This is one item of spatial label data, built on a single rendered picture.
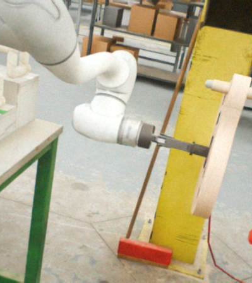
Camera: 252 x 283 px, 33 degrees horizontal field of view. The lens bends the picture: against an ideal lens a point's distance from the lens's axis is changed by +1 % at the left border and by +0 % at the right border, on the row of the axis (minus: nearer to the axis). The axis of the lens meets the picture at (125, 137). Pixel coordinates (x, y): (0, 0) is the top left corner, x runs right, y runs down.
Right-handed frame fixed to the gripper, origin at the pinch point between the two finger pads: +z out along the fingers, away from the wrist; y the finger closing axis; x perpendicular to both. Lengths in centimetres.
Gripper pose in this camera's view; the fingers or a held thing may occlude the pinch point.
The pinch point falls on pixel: (206, 151)
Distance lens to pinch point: 128.1
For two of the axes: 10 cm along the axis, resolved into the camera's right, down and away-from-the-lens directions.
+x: 2.5, -9.7, -0.5
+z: 9.6, 2.5, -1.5
